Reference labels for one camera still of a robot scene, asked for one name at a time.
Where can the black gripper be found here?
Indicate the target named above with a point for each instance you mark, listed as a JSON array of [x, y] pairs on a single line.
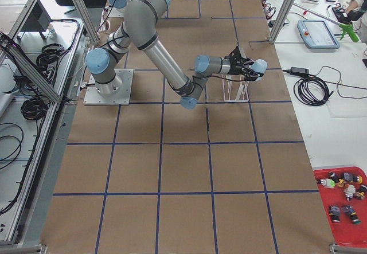
[[237, 68]]

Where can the light blue ikea cup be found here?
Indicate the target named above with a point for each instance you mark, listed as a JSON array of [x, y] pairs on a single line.
[[259, 67]]

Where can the black power adapter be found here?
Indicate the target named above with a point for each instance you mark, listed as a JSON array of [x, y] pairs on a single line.
[[297, 71]]

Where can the blue teach pendant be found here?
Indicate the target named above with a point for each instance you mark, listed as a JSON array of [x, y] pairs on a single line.
[[316, 34]]

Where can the red parts tray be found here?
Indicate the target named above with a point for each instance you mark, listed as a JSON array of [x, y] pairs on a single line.
[[343, 193]]

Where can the white wire cup rack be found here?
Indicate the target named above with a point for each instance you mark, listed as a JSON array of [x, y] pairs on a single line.
[[234, 88]]

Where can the aluminium frame post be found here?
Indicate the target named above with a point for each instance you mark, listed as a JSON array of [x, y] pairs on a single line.
[[282, 14]]

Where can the green handled tool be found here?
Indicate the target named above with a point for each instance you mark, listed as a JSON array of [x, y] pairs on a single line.
[[349, 30]]

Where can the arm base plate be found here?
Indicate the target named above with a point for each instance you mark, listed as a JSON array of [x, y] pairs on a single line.
[[117, 92], [112, 12]]

